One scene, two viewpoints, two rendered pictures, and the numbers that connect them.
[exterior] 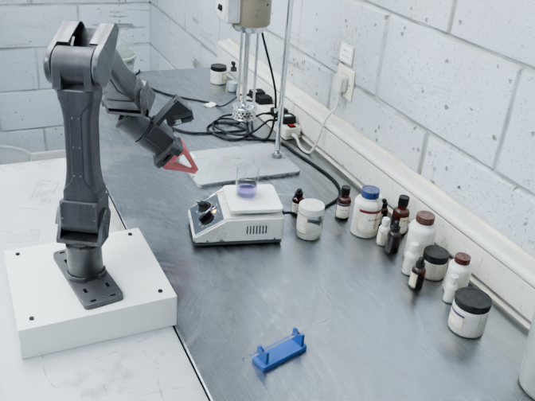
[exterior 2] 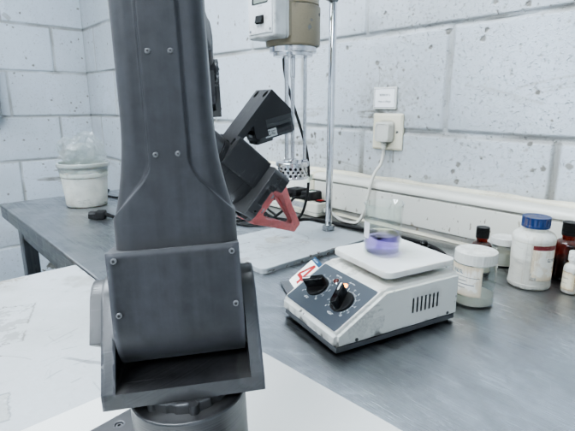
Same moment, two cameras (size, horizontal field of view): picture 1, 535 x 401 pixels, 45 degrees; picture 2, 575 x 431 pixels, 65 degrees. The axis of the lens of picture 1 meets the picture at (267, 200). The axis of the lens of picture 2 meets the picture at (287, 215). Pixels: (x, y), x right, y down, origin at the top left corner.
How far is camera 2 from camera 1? 0.93 m
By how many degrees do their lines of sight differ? 20
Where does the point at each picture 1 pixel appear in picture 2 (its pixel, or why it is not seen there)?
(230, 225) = (390, 301)
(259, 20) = (312, 33)
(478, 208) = not seen: outside the picture
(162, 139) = (251, 163)
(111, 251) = not seen: hidden behind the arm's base
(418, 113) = (534, 122)
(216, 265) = (403, 379)
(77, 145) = (163, 40)
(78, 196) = (173, 229)
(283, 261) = (492, 345)
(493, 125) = not seen: outside the picture
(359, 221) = (534, 266)
